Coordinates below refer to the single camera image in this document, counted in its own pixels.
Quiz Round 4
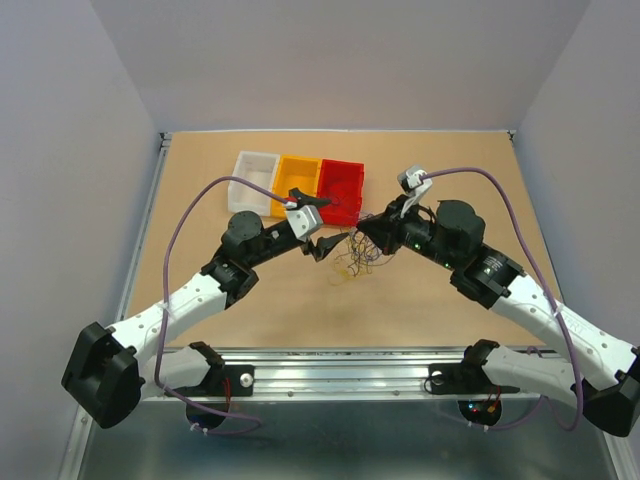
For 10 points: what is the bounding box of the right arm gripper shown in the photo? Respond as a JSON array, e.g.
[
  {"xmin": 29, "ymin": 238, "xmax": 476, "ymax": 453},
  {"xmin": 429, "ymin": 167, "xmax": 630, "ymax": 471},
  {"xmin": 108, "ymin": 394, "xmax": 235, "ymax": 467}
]
[{"xmin": 354, "ymin": 194, "xmax": 459, "ymax": 271}]

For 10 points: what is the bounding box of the coloured wire bundle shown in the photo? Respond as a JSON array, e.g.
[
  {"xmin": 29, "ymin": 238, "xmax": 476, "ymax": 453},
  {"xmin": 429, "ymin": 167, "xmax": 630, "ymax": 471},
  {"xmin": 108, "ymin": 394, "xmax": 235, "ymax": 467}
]
[{"xmin": 327, "ymin": 212, "xmax": 389, "ymax": 287}]

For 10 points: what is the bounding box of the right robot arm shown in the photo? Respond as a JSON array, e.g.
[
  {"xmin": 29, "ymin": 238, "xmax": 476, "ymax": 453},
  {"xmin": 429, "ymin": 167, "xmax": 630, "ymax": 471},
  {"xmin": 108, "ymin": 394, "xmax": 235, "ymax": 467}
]
[{"xmin": 357, "ymin": 196, "xmax": 639, "ymax": 437}]

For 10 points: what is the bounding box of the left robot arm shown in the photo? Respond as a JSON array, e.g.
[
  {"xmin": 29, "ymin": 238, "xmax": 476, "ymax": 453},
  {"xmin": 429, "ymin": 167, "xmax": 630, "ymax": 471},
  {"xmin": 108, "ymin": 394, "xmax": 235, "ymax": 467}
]
[{"xmin": 61, "ymin": 188, "xmax": 345, "ymax": 428}]

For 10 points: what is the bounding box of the red plastic bin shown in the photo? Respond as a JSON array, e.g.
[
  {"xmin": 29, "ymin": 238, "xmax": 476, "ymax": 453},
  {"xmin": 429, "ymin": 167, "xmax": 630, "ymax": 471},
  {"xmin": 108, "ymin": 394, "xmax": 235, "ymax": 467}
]
[{"xmin": 317, "ymin": 159, "xmax": 365, "ymax": 227}]

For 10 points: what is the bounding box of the yellow plastic bin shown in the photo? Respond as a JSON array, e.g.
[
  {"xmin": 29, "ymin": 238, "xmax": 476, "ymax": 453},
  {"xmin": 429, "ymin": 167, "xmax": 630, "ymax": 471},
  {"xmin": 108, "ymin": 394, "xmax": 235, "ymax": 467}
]
[{"xmin": 272, "ymin": 155, "xmax": 322, "ymax": 198}]

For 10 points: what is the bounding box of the white plastic bin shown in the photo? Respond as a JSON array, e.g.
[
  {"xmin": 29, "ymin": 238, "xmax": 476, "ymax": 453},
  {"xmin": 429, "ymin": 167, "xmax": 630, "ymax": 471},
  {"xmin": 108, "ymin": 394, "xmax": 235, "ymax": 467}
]
[{"xmin": 225, "ymin": 149, "xmax": 282, "ymax": 217}]

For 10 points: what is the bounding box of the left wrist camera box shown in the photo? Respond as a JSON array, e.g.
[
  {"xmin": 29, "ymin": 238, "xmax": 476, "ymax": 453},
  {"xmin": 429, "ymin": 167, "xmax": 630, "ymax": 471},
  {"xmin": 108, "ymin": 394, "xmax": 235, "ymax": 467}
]
[{"xmin": 286, "ymin": 205, "xmax": 324, "ymax": 241}]

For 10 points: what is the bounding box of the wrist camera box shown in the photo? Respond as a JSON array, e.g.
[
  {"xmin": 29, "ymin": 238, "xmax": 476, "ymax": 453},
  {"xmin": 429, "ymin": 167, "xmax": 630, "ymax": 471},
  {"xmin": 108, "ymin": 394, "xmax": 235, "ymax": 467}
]
[
  {"xmin": 397, "ymin": 165, "xmax": 433, "ymax": 218},
  {"xmin": 286, "ymin": 205, "xmax": 324, "ymax": 241}
]

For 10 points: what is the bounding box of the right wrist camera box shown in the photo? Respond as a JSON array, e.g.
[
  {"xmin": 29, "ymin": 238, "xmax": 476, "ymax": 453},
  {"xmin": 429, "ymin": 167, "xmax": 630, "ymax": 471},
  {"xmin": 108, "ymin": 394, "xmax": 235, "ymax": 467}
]
[{"xmin": 397, "ymin": 165, "xmax": 433, "ymax": 218}]

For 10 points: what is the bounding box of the aluminium mounting rail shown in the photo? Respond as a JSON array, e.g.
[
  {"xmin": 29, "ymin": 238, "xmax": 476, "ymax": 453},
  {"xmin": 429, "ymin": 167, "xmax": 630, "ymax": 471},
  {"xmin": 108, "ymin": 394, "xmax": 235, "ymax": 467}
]
[{"xmin": 79, "ymin": 344, "xmax": 615, "ymax": 404}]

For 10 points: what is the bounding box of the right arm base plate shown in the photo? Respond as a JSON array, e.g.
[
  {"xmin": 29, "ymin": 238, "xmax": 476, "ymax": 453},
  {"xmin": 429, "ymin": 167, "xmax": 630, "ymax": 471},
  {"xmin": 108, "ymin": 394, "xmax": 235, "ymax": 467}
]
[{"xmin": 423, "ymin": 362, "xmax": 520, "ymax": 395}]

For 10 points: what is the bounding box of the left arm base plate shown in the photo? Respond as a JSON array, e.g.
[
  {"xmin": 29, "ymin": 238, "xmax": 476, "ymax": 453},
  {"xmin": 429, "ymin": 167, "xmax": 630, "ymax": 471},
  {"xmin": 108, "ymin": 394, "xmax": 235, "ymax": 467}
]
[{"xmin": 171, "ymin": 364, "xmax": 255, "ymax": 397}]

